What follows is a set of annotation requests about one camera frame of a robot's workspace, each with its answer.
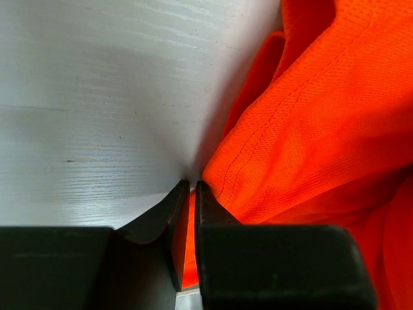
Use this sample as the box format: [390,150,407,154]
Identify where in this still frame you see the orange shorts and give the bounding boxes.
[202,1,412,309]

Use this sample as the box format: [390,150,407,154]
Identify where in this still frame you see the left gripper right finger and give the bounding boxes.
[194,181,378,310]

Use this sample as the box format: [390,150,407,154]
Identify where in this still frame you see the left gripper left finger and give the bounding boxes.
[1,181,190,309]

